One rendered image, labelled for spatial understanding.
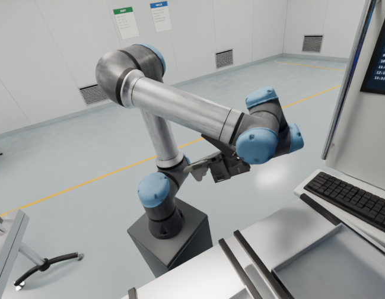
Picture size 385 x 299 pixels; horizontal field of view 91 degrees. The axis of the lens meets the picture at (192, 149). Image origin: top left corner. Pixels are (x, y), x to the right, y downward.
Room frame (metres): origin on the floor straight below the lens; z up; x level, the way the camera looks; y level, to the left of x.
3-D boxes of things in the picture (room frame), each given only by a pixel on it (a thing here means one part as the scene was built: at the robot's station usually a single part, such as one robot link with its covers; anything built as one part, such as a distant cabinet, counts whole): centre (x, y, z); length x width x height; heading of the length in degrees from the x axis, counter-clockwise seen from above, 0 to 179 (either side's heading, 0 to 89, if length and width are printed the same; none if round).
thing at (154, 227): (0.50, 0.16, 0.84); 0.15 x 0.15 x 0.10
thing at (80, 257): (0.83, 1.29, 0.07); 0.50 x 0.08 x 0.14; 108
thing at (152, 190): (0.51, 0.16, 0.96); 0.13 x 0.12 x 0.14; 150
